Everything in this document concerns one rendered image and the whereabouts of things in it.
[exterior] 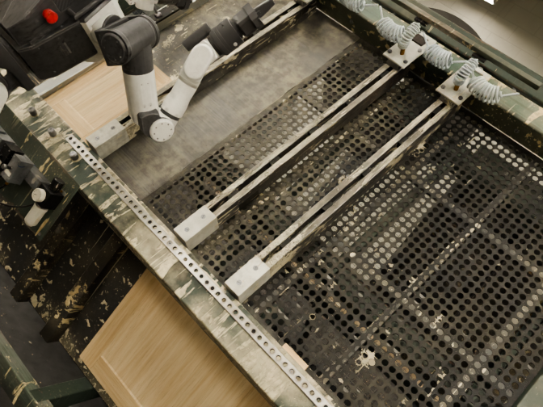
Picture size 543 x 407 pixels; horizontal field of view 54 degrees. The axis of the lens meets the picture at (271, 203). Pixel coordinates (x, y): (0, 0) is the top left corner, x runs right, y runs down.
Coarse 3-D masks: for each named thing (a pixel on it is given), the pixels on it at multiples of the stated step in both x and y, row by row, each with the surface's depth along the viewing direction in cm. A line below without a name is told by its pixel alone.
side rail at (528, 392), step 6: (540, 372) 146; (534, 378) 147; (540, 378) 143; (528, 384) 147; (534, 384) 142; (540, 384) 142; (528, 390) 141; (534, 390) 141; (540, 390) 141; (522, 396) 142; (528, 396) 140; (534, 396) 140; (540, 396) 140; (516, 402) 142; (522, 402) 140; (528, 402) 140; (534, 402) 140; (540, 402) 140
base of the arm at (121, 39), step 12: (108, 24) 147; (120, 24) 149; (156, 24) 150; (96, 36) 143; (108, 36) 140; (120, 36) 139; (156, 36) 150; (108, 48) 143; (120, 48) 141; (108, 60) 146; (120, 60) 143
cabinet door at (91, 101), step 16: (80, 80) 204; (96, 80) 204; (112, 80) 204; (160, 80) 203; (48, 96) 200; (64, 96) 200; (80, 96) 200; (96, 96) 200; (112, 96) 200; (64, 112) 196; (80, 112) 196; (96, 112) 196; (112, 112) 196; (80, 128) 192; (96, 128) 192
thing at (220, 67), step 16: (304, 0) 211; (272, 16) 212; (288, 16) 212; (304, 16) 219; (256, 32) 209; (272, 32) 211; (240, 48) 203; (256, 48) 210; (224, 64) 202; (240, 64) 209; (176, 80) 196; (208, 80) 201; (160, 96) 194; (192, 96) 201; (112, 128) 185; (128, 128) 187; (96, 144) 182; (112, 144) 186
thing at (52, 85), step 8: (192, 0) 223; (200, 0) 225; (208, 0) 228; (192, 8) 224; (176, 16) 221; (160, 24) 217; (168, 24) 220; (80, 64) 206; (88, 64) 205; (96, 64) 207; (72, 72) 203; (80, 72) 204; (48, 80) 202; (56, 80) 202; (64, 80) 201; (72, 80) 204; (40, 88) 200; (48, 88) 200; (56, 88) 201
